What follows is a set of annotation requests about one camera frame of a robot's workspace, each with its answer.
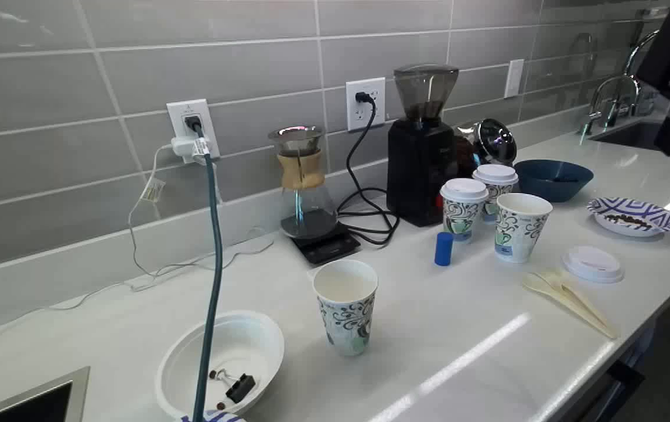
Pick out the white wall outlet with plugs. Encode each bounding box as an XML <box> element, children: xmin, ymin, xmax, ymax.
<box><xmin>164</xmin><ymin>96</ymin><xmax>223</xmax><ymax>162</ymax></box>

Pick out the lidded floral paper cup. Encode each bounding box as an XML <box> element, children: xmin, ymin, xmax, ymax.
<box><xmin>470</xmin><ymin>162</ymin><xmax>522</xmax><ymax>225</ymax></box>
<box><xmin>439</xmin><ymin>176</ymin><xmax>492</xmax><ymax>245</ymax></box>

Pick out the cream plastic knife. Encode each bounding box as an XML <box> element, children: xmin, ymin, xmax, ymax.
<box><xmin>522</xmin><ymin>278</ymin><xmax>617</xmax><ymax>340</ymax></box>

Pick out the black power cable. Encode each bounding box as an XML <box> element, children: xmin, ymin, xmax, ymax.
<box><xmin>335</xmin><ymin>92</ymin><xmax>402</xmax><ymax>249</ymax></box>

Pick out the empty white wall outlet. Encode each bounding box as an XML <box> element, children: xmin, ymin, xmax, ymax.
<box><xmin>504</xmin><ymin>56</ymin><xmax>528</xmax><ymax>101</ymax></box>

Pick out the thin white cable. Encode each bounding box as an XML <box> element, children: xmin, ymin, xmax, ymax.
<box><xmin>51</xmin><ymin>143</ymin><xmax>279</xmax><ymax>313</ymax></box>

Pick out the black coffee grinder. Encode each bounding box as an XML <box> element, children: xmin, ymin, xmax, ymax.
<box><xmin>386</xmin><ymin>64</ymin><xmax>462</xmax><ymax>231</ymax></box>

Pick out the black coffee scale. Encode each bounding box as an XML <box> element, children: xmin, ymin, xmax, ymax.
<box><xmin>287</xmin><ymin>223</ymin><xmax>362</xmax><ymax>267</ymax></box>

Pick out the chrome kettle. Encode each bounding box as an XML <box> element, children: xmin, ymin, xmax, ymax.
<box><xmin>453</xmin><ymin>116</ymin><xmax>519</xmax><ymax>178</ymax></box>

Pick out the sink basin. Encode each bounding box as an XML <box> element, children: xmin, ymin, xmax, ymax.
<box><xmin>588</xmin><ymin>116</ymin><xmax>670</xmax><ymax>152</ymax></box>

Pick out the blue braided cable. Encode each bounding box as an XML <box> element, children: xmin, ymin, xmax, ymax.
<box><xmin>189</xmin><ymin>152</ymin><xmax>228</xmax><ymax>422</ymax></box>

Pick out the white plastic cup lid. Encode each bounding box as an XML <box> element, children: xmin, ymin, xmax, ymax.
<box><xmin>559</xmin><ymin>245</ymin><xmax>625</xmax><ymax>286</ymax></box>

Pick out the framed black tablet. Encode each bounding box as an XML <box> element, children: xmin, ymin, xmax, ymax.
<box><xmin>0</xmin><ymin>363</ymin><xmax>92</xmax><ymax>422</ymax></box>

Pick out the glass pour-over coffee carafe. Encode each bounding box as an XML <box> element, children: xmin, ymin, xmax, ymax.
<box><xmin>266</xmin><ymin>125</ymin><xmax>342</xmax><ymax>242</ymax></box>

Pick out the small blue cylinder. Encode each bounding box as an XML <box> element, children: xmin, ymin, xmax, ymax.
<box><xmin>433</xmin><ymin>231</ymin><xmax>456</xmax><ymax>269</ymax></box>

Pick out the blue patterned paper plate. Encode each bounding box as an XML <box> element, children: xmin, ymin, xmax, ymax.
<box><xmin>588</xmin><ymin>196</ymin><xmax>670</xmax><ymax>239</ymax></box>

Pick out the chrome sink faucet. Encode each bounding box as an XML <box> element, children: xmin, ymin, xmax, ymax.
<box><xmin>579</xmin><ymin>30</ymin><xmax>661</xmax><ymax>139</ymax></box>

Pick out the white outlet with black plug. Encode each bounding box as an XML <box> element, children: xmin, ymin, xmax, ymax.
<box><xmin>344</xmin><ymin>75</ymin><xmax>389</xmax><ymax>135</ymax></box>

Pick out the white power adapter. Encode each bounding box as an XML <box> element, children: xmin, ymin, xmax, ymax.
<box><xmin>168</xmin><ymin>137</ymin><xmax>214</xmax><ymax>167</ymax></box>

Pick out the white plastic bowl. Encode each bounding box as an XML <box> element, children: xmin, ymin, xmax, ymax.
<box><xmin>154</xmin><ymin>310</ymin><xmax>286</xmax><ymax>422</ymax></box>

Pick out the dark blue bowl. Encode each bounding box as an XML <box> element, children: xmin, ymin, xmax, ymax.
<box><xmin>512</xmin><ymin>158</ymin><xmax>595</xmax><ymax>204</ymax></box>

